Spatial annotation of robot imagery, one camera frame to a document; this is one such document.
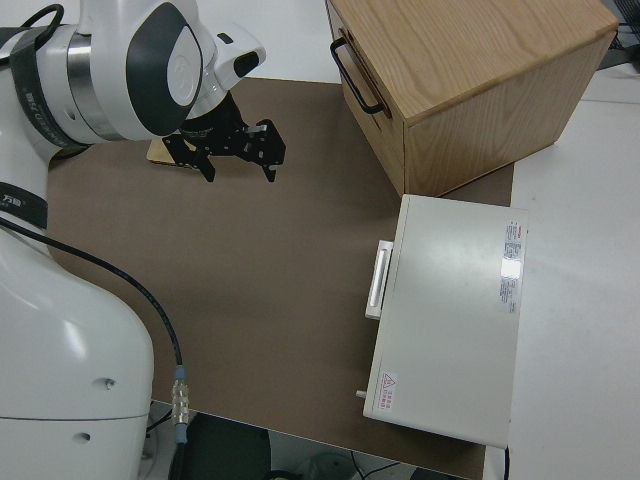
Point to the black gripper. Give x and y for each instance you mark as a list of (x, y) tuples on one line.
[(235, 139)]

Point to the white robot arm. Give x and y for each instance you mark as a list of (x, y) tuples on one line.
[(75, 325)]

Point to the small wooden block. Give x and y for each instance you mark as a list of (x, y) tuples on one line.
[(157, 151)]

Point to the brown table mat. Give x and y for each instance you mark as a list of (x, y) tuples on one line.
[(275, 275)]

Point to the white countertop oven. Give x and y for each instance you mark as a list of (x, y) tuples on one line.
[(450, 320)]

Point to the light wooden drawer cabinet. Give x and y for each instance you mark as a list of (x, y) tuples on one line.
[(480, 75)]

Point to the red triangle warning sticker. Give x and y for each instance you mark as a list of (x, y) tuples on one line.
[(388, 389)]

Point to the white printed label sticker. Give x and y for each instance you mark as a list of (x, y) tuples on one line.
[(511, 270)]

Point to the grey round floor object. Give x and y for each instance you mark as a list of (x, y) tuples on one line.
[(320, 467)]

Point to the dark background equipment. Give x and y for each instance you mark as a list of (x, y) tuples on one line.
[(625, 35)]

